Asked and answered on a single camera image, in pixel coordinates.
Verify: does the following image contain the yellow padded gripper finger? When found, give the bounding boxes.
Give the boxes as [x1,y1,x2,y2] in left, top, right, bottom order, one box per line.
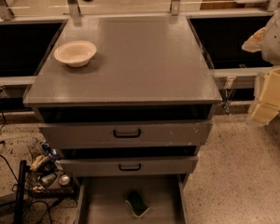
[246,66,280,125]

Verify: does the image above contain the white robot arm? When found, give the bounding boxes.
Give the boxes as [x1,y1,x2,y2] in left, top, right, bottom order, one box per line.
[242,8,280,126]

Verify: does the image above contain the grey drawer cabinet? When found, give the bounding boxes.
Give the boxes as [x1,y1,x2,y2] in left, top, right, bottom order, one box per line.
[22,14,223,224]

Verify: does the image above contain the grey middle drawer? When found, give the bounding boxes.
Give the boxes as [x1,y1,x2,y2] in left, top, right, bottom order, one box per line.
[61,156,199,176]

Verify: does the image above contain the grey drawer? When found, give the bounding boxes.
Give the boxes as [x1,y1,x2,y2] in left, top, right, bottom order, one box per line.
[61,156,199,176]
[39,120,212,149]
[75,175,189,224]

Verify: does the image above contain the grey bottom drawer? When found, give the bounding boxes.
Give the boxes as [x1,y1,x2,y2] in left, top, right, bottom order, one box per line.
[75,175,189,224]

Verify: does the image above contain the grey top drawer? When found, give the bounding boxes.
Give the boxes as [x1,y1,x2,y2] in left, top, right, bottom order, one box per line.
[39,120,212,149]

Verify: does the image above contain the white paper bowl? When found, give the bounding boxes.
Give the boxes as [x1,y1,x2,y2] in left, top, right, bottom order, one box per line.
[54,40,97,67]

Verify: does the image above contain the black metal stand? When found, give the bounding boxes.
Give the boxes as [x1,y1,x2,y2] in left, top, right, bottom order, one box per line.
[13,160,27,224]

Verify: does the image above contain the right metal frame rail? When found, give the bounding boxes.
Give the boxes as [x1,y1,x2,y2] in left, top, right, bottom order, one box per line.
[210,67,271,90]

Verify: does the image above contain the metal frame rail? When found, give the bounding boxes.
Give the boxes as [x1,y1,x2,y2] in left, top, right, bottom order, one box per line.
[0,76,36,98]
[210,67,271,90]

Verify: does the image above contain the left metal frame rail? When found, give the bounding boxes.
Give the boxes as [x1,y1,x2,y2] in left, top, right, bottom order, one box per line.
[0,76,36,98]

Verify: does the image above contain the left metal rail post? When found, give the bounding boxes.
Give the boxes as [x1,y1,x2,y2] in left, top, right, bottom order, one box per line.
[0,0,14,21]

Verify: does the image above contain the black floor cables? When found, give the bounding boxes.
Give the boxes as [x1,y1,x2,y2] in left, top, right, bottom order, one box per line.
[0,109,78,224]

